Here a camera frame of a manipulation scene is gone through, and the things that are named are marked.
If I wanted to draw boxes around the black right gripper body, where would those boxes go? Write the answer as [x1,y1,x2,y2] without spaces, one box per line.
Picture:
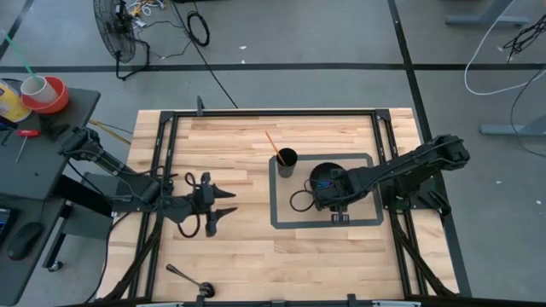
[314,167,356,213]

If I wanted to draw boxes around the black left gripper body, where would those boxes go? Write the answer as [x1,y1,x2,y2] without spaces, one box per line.
[187,171,218,239]

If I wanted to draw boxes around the black bowl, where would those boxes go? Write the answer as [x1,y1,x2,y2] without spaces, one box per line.
[308,161,347,210]

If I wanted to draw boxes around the black cylindrical utensil cup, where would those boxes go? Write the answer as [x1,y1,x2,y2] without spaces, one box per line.
[275,147,299,179]

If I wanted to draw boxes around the orange stick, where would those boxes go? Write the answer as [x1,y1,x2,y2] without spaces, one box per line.
[264,130,287,167]

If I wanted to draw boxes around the grey tape rectangle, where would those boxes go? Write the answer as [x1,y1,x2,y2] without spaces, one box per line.
[269,153,385,230]

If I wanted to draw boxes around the metal ladle spoon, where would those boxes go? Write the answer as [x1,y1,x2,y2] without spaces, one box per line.
[165,264,216,298]

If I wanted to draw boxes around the desk leg with caster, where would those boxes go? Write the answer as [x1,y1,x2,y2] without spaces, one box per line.
[42,200,74,273]

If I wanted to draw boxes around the dark grey side table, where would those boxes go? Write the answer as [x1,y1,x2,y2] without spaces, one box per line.
[0,78,102,201]

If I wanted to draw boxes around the small black object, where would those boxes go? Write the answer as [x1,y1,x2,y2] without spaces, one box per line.
[41,121,71,142]

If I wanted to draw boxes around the orange bowl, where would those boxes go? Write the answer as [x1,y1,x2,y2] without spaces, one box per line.
[20,75,70,115]

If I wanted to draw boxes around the grey desk foot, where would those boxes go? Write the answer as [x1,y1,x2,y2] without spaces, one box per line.
[444,0,531,27]
[478,113,546,138]

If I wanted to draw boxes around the black computer mouse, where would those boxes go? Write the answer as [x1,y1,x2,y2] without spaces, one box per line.
[6,221,45,262]

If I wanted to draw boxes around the black floor fan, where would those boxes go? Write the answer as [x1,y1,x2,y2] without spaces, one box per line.
[92,0,151,81]

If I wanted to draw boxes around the white cup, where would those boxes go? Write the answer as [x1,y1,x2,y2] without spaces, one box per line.
[20,75,58,106]

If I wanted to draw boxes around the black tablet screen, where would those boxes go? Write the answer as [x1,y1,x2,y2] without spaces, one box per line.
[0,206,21,248]

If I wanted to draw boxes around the dark grey desk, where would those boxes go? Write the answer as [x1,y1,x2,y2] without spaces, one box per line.
[0,194,69,307]

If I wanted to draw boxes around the yellow container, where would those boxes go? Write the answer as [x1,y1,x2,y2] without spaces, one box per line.
[0,79,32,124]

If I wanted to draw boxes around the green straw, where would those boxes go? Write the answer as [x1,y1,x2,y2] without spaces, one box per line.
[0,30,36,78]

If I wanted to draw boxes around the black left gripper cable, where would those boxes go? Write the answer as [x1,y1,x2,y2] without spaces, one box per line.
[176,171,202,240]

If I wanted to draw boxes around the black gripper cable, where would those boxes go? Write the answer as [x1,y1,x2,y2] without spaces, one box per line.
[176,171,202,240]
[288,178,319,213]

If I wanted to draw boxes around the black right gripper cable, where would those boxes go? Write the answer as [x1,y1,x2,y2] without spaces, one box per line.
[288,178,319,213]

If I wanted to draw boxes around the black aluminium table frame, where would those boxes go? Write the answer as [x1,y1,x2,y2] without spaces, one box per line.
[102,108,460,307]

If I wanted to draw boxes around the long black floor cable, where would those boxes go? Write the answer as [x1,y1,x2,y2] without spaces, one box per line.
[170,0,239,109]

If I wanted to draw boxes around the yellow floor cable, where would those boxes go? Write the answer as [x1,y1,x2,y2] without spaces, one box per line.
[88,118,132,146]

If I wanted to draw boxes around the coiled black cable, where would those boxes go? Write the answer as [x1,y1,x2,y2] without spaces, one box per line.
[186,10,212,48]

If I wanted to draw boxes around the white floor cable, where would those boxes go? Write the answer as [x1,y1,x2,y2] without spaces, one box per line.
[463,0,546,96]

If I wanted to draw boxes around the thin black floor cable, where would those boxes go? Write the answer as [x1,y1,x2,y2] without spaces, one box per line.
[509,67,546,159]

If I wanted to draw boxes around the red-handled screwdriver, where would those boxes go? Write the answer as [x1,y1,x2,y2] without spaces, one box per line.
[15,129,42,165]

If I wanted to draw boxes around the white yellow cable pile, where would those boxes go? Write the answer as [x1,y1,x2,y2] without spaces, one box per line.
[123,0,170,29]

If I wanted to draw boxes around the black cable bundle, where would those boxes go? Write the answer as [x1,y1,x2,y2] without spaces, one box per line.
[502,14,546,61]

